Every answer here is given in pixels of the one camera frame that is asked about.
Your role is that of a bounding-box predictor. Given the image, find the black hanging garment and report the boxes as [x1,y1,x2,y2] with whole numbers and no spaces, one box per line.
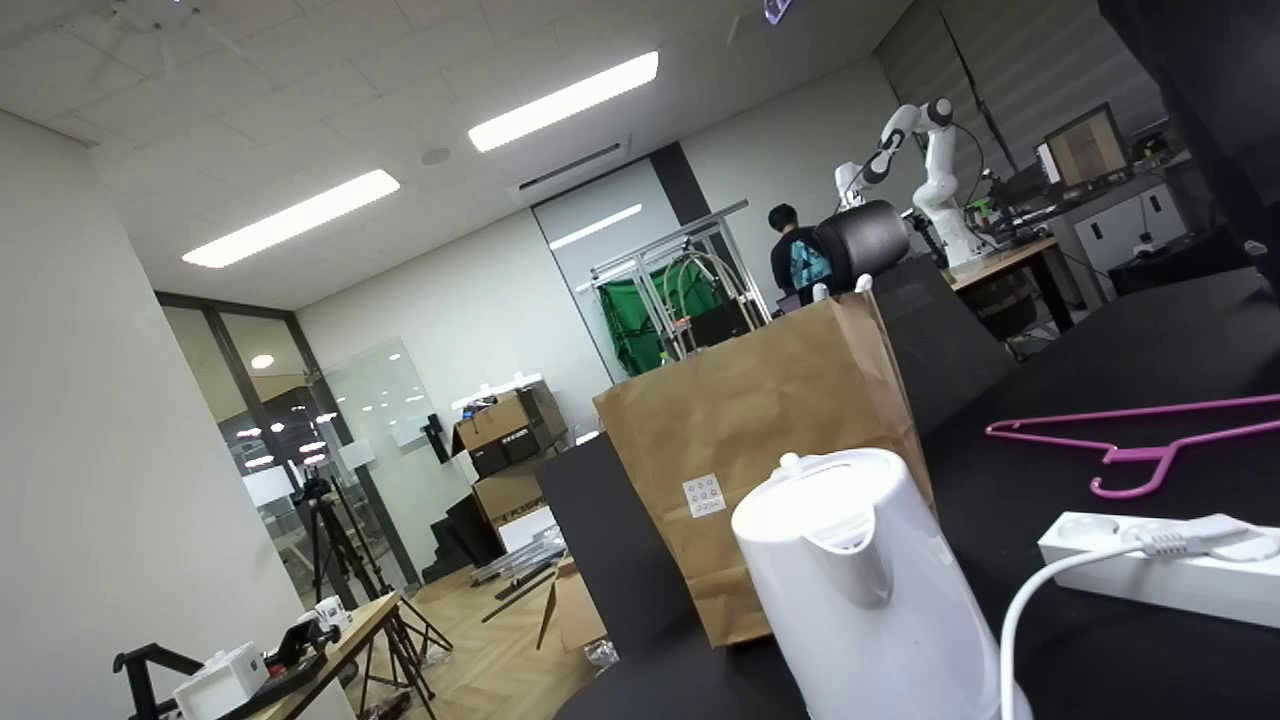
[1095,0,1280,296]

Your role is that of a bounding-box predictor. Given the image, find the small cardboard box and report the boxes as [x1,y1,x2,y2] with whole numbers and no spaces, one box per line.
[473,455,550,526]

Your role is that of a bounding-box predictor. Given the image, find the black camera tripod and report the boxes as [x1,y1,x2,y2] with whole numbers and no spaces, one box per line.
[279,462,457,663]

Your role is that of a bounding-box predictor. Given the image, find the green cloth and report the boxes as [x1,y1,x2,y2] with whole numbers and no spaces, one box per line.
[597,257,733,380]

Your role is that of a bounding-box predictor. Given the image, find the glass whiteboard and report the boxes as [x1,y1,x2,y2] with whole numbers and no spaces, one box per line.
[325,337,441,461]

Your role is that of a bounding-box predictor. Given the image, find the metal clothes rack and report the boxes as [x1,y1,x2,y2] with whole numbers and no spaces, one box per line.
[570,196,781,367]

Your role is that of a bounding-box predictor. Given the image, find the white power cable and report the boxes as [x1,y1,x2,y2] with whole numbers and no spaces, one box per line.
[997,515,1280,720]

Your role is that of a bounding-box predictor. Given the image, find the pink plastic coat hanger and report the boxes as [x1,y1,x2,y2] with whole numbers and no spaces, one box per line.
[981,392,1280,502]

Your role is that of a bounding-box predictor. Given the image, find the computer monitor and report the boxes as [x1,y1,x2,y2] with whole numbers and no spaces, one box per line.
[1037,102,1134,196]

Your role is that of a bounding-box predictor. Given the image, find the white power strip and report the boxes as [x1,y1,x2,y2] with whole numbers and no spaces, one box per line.
[1037,509,1280,633]

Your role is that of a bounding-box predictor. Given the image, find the person in dark jacket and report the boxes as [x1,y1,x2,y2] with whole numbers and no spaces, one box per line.
[762,201,839,317]

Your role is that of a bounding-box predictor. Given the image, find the white box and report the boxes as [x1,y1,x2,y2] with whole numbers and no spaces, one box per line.
[172,638,270,720]

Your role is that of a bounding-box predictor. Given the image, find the ceiling light panel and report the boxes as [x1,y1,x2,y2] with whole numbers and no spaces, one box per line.
[467,46,663,154]
[181,168,403,270]

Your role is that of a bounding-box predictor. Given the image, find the wooden desk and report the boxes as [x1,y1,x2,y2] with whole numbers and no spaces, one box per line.
[946,237,1072,332]

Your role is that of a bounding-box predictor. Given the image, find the brown paper bag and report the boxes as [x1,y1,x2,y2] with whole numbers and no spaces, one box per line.
[591,293,936,650]

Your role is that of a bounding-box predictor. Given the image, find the white electric kettle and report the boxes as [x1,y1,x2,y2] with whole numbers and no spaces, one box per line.
[729,445,1037,720]

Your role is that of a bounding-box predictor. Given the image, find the wooden work table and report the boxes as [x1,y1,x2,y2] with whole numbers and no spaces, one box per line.
[242,592,407,720]

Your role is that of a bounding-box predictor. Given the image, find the black divider panel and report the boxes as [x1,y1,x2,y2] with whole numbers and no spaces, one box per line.
[870,253,1014,438]
[536,432,701,660]

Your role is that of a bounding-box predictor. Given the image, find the black office chair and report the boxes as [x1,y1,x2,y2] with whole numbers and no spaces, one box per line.
[823,196,922,293]

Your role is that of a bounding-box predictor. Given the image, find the white cabinet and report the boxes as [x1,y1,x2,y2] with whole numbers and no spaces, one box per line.
[1072,176,1191,278]

